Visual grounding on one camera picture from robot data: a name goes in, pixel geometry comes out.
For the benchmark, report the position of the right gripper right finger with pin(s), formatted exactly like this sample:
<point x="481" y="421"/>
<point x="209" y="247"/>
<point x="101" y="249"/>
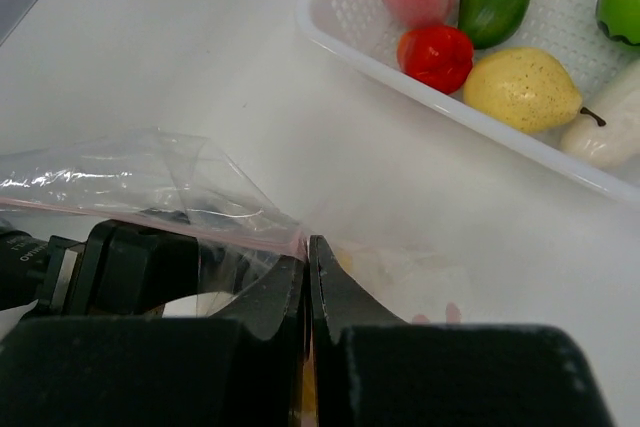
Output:
<point x="374" y="369"/>

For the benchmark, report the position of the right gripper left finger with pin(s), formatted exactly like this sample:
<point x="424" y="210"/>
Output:
<point x="240" y="367"/>

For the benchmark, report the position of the clear zip top bag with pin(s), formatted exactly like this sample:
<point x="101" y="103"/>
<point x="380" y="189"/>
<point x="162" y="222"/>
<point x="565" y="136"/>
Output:
<point x="185" y="185"/>

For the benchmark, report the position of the pale yellow fake pear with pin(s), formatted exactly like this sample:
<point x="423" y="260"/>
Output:
<point x="525" y="88"/>

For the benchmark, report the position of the red fake apple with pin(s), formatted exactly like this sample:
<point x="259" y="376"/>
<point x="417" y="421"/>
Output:
<point x="439" y="56"/>

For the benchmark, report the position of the orange fake fruit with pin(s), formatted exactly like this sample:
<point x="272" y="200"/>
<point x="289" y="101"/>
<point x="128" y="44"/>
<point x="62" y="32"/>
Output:
<point x="352" y="257"/>

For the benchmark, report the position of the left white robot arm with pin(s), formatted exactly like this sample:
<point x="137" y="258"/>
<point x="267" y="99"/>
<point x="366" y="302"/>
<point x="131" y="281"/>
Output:
<point x="121" y="269"/>

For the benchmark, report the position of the clear plastic perforated bin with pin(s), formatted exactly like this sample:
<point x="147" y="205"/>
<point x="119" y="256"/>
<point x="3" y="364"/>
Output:
<point x="364" y="34"/>

